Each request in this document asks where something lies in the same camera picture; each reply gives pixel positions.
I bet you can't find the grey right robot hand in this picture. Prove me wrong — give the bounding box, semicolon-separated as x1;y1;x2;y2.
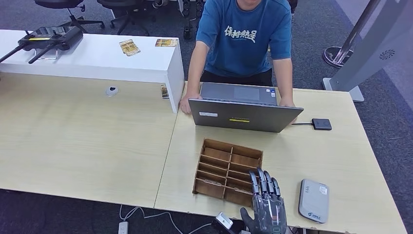
240;167;288;234

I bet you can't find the person's left hand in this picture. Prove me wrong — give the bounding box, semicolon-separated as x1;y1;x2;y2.
279;98;298;125

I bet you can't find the person's right hand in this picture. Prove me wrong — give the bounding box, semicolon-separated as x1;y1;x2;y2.
179;92;202;115

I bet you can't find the gold patterned ID card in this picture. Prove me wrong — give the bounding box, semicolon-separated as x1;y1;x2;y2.
154;38;179;48

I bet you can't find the grey white card reader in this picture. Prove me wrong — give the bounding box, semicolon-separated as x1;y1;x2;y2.
298;179;330;224

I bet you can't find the wooden card organizer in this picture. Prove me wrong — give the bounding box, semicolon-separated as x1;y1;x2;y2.
192;138;264;211

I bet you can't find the person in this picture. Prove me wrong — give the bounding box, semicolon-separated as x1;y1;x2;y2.
179;0;298;125

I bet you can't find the small black usb hub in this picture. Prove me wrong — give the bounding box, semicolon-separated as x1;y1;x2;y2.
311;118;333;131

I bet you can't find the grey laptop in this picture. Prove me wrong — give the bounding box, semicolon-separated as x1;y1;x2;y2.
188;82;304;134

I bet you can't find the grey kiosk stand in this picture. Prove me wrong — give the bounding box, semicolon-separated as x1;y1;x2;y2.
322;0;413;103

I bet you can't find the white desk shelf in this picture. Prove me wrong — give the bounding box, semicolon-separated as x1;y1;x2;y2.
0;29;185;114

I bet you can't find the black office chair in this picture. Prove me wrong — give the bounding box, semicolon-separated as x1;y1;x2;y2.
34;0;106;34
96;0;152;36

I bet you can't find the clear acrylic stand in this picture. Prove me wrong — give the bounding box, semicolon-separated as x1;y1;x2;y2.
33;48;59;61

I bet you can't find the black remote controller with antennas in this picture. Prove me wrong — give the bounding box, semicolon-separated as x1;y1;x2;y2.
0;25;84;64

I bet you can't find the chrome stanchion post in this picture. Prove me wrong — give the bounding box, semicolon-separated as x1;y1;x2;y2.
322;0;382;68

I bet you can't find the black metal frame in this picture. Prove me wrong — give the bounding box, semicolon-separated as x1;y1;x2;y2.
181;0;205;41

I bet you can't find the white power cable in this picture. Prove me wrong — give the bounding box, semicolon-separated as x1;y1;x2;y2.
119;205;214;234

